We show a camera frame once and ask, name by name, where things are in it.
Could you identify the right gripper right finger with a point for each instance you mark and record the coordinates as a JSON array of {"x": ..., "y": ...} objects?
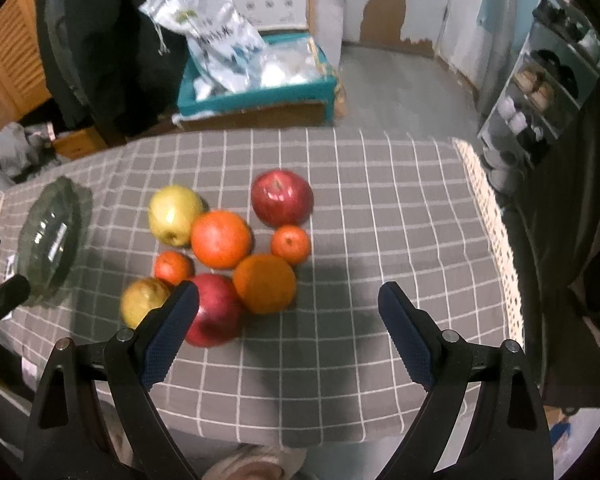
[{"x": 508, "y": 437}]

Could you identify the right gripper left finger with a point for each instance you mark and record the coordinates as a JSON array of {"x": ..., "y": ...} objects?
[{"x": 67, "y": 437}]

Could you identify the dark red apple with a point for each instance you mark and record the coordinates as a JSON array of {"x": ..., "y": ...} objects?
[{"x": 220, "y": 315}]

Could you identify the small tangerine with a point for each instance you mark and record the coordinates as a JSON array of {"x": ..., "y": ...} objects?
[
  {"x": 292, "y": 244},
  {"x": 172, "y": 268}
]

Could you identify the large orange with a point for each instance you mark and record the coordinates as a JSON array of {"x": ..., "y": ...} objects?
[
  {"x": 266, "y": 284},
  {"x": 221, "y": 239}
]

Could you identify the large yellow-green pear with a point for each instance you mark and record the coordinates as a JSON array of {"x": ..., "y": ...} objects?
[{"x": 172, "y": 212}]

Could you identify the green glass fruit plate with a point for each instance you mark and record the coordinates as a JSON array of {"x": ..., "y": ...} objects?
[{"x": 52, "y": 237}]

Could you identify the grey clothes pile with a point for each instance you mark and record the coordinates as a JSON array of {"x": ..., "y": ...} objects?
[{"x": 27, "y": 152}]

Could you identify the brown cardboard box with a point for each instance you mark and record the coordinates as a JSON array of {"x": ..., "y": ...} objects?
[{"x": 80, "y": 143}]

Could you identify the grey checked tablecloth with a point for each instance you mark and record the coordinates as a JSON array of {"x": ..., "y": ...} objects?
[{"x": 387, "y": 208}]

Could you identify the red apple with stem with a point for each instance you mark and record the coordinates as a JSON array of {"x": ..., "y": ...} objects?
[{"x": 280, "y": 197}]

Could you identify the white printed rice bag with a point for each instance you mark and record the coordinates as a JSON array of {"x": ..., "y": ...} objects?
[{"x": 221, "y": 41}]

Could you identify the teal cardboard box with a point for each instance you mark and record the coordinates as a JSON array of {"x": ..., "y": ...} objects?
[{"x": 192, "y": 107}]

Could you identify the clear plastic bag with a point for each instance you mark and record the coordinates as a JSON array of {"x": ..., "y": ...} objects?
[{"x": 288, "y": 63}]

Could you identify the white patterned box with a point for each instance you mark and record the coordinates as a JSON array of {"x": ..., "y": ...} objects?
[{"x": 275, "y": 15}]

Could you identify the grey shoe rack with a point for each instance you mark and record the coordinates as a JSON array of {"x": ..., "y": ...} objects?
[{"x": 554, "y": 73}]

